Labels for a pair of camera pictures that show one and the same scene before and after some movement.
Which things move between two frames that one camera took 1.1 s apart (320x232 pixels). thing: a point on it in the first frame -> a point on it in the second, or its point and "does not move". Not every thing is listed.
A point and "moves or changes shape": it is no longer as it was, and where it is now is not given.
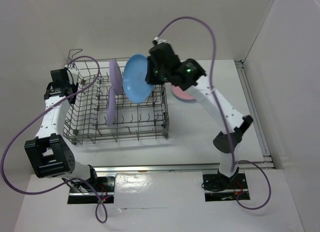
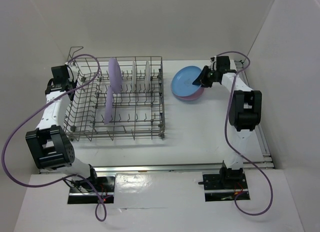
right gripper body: [156, 75] -> [212, 77]
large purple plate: [116, 77] does not move
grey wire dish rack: [114, 103] does not move
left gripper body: [74, 86] does not move
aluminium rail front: [188, 168] does not move
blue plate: [136, 88] moves or changes shape
